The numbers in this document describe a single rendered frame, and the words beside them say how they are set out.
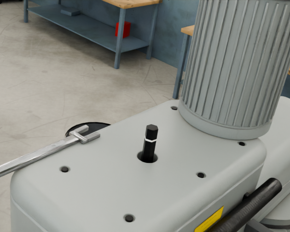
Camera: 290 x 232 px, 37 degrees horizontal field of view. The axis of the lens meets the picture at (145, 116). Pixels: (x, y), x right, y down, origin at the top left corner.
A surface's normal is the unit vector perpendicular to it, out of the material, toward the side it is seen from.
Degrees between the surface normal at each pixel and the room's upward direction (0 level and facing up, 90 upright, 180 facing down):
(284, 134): 0
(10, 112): 0
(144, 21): 90
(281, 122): 0
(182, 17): 90
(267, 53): 90
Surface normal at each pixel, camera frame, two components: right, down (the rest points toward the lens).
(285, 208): 0.14, -0.86
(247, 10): -0.29, 0.44
